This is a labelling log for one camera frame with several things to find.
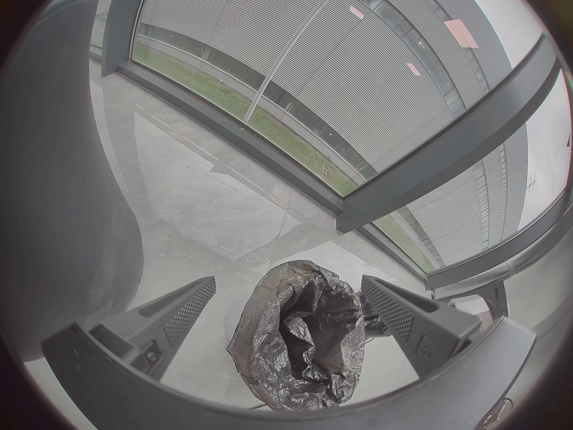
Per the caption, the window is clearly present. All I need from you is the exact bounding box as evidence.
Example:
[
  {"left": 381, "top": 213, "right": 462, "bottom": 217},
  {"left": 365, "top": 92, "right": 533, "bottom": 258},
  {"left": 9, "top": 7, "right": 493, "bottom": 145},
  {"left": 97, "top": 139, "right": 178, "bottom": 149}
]
[{"left": 87, "top": 0, "right": 573, "bottom": 290}]

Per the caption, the black plastic bag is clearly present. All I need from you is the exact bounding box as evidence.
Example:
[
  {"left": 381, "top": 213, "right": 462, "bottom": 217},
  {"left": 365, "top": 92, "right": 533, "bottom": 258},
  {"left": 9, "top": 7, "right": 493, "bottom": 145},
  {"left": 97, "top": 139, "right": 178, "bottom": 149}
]
[{"left": 225, "top": 260, "right": 368, "bottom": 414}]

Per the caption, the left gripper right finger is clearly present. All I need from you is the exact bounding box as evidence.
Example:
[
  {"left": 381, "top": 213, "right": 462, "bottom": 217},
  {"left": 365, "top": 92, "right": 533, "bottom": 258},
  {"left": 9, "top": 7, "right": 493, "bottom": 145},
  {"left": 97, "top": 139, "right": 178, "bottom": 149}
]
[{"left": 360, "top": 274, "right": 483, "bottom": 375}]

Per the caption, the black plastic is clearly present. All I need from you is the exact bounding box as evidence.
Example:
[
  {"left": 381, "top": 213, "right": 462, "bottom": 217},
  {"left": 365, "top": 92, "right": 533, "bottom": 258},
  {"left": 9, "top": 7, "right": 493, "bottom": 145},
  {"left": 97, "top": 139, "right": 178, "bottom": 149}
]
[{"left": 363, "top": 305, "right": 395, "bottom": 345}]

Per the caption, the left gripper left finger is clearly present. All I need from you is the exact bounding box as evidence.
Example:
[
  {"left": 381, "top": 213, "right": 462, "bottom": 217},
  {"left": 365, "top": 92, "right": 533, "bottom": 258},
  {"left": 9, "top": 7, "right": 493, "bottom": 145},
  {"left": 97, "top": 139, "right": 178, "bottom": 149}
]
[{"left": 89, "top": 276, "right": 217, "bottom": 383}]

